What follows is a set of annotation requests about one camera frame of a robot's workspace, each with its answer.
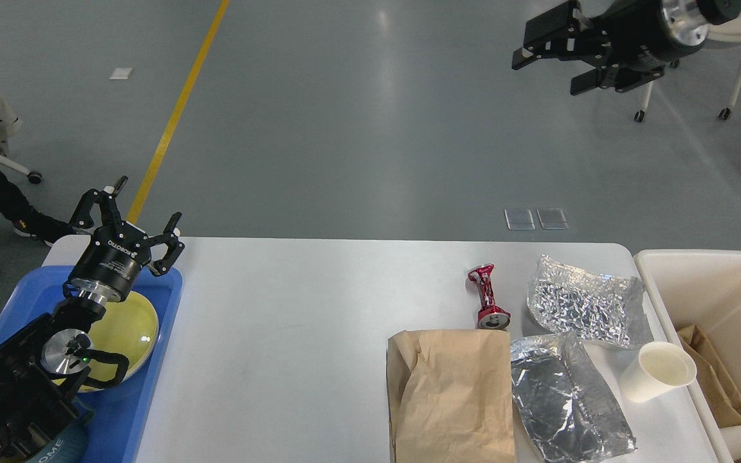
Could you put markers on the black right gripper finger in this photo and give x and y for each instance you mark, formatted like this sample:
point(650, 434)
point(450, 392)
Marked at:
point(562, 33)
point(617, 77)

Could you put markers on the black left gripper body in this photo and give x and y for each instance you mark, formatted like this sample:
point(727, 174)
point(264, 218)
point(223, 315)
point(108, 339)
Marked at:
point(111, 263)

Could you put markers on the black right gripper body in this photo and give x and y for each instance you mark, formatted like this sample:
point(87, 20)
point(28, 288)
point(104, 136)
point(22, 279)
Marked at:
point(645, 35)

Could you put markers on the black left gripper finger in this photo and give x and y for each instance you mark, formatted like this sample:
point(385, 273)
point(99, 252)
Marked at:
point(112, 223)
point(173, 247)

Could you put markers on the yellow plate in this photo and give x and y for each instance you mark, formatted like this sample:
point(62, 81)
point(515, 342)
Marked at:
point(59, 357)

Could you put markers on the teal mug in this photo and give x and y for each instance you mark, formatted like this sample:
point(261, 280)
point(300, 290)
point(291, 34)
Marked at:
point(70, 445)

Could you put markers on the crushed red can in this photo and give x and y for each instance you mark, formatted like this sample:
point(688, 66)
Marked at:
point(490, 315)

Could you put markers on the white paper cup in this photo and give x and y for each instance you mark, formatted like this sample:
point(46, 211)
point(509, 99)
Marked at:
point(656, 369)

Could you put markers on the brown paper bag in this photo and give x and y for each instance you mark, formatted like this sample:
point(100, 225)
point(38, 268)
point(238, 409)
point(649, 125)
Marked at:
point(450, 396)

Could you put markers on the aluminium foil sheet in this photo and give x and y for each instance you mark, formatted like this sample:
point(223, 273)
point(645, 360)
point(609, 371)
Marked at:
point(565, 405)

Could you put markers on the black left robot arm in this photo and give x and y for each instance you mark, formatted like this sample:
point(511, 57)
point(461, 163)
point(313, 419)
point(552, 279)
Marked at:
point(34, 410)

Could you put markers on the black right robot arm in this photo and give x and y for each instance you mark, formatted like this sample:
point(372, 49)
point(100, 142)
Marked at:
point(724, 9)

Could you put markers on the white chair leg with caster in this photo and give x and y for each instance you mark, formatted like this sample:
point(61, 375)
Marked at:
point(0, 161)

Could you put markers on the blue plastic tray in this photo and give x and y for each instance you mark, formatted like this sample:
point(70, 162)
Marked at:
point(121, 411)

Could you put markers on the right floor socket plate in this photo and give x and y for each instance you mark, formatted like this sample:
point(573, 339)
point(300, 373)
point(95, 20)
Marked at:
point(552, 218)

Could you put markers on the floor socket plate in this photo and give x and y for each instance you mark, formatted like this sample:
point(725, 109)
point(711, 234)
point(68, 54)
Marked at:
point(519, 219)
point(552, 218)

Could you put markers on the left floor socket plate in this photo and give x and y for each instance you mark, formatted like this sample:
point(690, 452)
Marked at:
point(519, 219)

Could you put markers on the cream plastic bin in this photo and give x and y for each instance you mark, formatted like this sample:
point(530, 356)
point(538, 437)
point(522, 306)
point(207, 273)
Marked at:
point(697, 287)

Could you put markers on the brown paper in bin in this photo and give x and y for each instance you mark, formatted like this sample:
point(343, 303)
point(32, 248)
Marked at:
point(719, 390)

